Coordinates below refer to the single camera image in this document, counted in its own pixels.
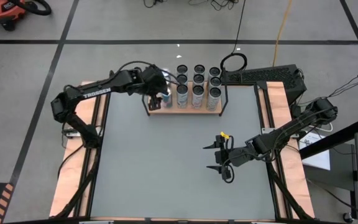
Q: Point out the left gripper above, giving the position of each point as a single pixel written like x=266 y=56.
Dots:
x=155 y=81

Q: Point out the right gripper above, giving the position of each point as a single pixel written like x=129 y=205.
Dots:
x=236 y=155

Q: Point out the white Celsius can pink band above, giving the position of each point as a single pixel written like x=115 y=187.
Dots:
x=197 y=98

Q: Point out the white Celsius Tropical Vibe can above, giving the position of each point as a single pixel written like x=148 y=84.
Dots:
x=215 y=81

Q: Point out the white Celsius can yellow band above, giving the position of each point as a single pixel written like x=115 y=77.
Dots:
x=214 y=71

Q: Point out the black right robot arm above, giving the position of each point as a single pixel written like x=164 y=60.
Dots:
x=291 y=129

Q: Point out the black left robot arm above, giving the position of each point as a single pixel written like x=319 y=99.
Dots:
x=104 y=88

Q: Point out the wooden shelf board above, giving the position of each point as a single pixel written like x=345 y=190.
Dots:
x=197 y=111

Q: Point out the white paper sheet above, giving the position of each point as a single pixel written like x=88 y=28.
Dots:
x=319 y=155

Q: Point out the black desk beam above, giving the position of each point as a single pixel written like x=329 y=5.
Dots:
x=331 y=138

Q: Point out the wooden table base board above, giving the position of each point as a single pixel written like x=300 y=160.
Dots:
x=68 y=186

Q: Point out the black caster wheel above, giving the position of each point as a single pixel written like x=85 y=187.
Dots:
x=346 y=216

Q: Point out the white metal bracket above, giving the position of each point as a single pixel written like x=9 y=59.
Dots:
x=266 y=131
x=70 y=133

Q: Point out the black metal table frame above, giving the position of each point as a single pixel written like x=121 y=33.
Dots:
x=259 y=99

